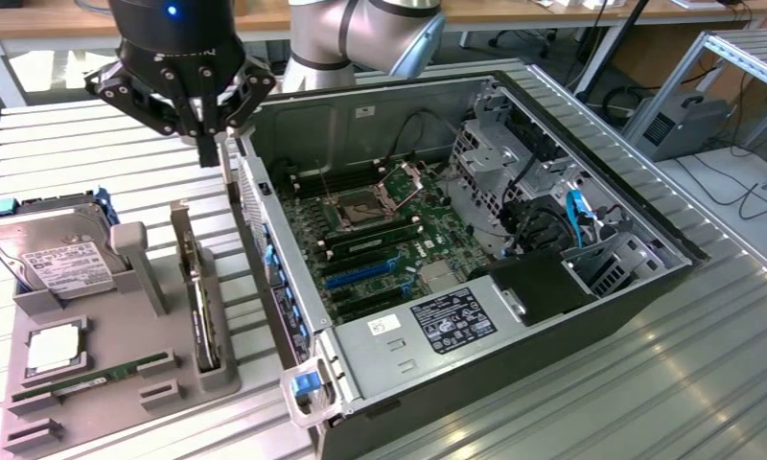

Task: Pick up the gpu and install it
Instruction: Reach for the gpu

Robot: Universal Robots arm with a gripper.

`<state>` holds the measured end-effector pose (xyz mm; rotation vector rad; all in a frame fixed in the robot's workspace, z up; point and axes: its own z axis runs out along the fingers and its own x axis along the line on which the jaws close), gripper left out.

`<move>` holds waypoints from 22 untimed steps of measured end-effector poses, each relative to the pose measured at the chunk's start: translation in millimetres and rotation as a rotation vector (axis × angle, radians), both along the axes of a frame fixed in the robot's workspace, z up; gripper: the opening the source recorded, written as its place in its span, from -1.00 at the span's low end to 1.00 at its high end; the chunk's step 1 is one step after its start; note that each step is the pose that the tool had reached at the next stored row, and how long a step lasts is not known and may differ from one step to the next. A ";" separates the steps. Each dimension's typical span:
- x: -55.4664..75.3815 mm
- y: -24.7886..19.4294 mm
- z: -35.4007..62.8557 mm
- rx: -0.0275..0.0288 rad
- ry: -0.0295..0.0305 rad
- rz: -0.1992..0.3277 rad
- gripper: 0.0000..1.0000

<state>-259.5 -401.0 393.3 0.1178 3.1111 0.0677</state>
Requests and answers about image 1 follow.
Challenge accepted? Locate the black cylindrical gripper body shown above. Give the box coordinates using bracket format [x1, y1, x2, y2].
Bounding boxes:
[109, 0, 251, 130]

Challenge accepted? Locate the graphics card with metal bracket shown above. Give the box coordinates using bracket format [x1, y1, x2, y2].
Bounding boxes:
[168, 198, 225, 374]

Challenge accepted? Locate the CPU socket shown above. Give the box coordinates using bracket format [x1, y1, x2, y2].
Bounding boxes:
[328, 189, 402, 231]

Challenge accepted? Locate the open metal socket cover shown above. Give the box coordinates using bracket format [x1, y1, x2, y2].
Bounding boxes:
[374, 161, 424, 215]

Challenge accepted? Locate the silver hard disk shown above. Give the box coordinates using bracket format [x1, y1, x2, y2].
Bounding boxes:
[0, 200, 133, 301]

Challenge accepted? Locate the installed green RAM stick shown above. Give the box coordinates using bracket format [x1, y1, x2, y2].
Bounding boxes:
[324, 228, 422, 256]

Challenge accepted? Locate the black expansion slot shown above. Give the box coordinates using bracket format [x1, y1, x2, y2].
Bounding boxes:
[319, 246, 391, 275]
[328, 285, 406, 312]

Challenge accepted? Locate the metal drive cage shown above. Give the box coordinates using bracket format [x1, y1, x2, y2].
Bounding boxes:
[450, 80, 580, 212]

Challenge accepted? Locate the green motherboard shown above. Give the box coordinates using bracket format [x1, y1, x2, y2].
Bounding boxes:
[273, 160, 494, 327]

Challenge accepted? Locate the blue expansion slot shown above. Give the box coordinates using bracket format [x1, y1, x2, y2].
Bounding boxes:
[321, 261, 398, 291]

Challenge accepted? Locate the black chair base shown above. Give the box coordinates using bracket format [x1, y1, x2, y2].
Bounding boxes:
[488, 28, 559, 49]

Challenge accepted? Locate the silver chipset heat sink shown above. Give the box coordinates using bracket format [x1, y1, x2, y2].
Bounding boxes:
[419, 262, 459, 288]

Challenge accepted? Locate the wooden desk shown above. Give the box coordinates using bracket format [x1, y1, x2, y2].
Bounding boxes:
[0, 0, 767, 109]

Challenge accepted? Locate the grey parts rack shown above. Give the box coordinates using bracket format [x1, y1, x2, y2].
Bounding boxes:
[0, 219, 244, 456]

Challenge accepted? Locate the black power connector bundle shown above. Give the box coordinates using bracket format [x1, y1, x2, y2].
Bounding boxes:
[498, 194, 583, 258]

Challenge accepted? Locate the silver CPU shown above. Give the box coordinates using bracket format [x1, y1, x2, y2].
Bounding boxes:
[25, 325, 83, 370]

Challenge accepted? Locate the loose green RAM stick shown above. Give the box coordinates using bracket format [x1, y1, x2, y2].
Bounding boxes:
[10, 351, 171, 403]

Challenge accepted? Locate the black slanted pole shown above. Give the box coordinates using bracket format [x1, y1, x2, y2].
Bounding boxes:
[574, 0, 651, 104]

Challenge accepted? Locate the grey power supply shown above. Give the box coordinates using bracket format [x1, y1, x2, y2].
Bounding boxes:
[328, 273, 532, 403]

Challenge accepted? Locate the black plastic shroud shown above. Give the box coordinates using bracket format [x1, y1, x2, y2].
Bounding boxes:
[466, 248, 599, 328]

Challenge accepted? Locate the metal disk bay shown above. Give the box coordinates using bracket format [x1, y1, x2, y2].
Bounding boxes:
[559, 229, 691, 301]

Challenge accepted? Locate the grey computer tower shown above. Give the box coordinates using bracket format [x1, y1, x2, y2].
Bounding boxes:
[623, 93, 734, 163]

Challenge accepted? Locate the open black PC case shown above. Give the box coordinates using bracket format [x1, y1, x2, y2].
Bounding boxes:
[220, 69, 711, 460]

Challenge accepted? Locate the blue SATA wire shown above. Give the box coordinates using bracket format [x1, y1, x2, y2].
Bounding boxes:
[566, 189, 594, 250]

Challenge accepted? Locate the aluminium profile frame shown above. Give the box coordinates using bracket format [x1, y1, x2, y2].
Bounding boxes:
[638, 26, 767, 148]

